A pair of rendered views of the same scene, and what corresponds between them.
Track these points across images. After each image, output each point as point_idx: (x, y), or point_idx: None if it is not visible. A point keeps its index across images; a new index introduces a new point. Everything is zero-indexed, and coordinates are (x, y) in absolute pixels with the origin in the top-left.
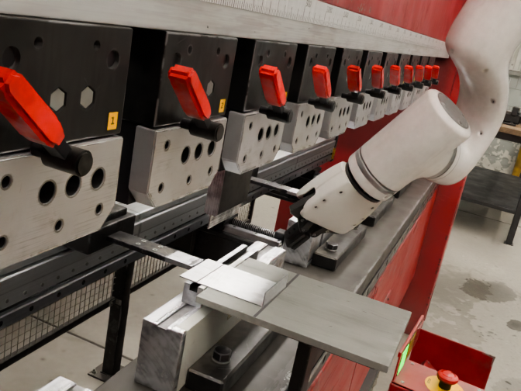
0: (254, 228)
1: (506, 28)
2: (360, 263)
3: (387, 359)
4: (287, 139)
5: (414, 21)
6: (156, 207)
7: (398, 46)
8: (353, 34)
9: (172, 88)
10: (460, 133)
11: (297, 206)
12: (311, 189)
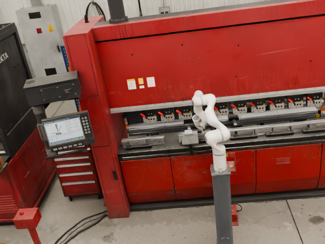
0: None
1: (194, 109)
2: (240, 141)
3: (183, 144)
4: None
5: (277, 88)
6: (163, 121)
7: (263, 96)
8: (218, 100)
9: (162, 112)
10: (193, 120)
11: None
12: None
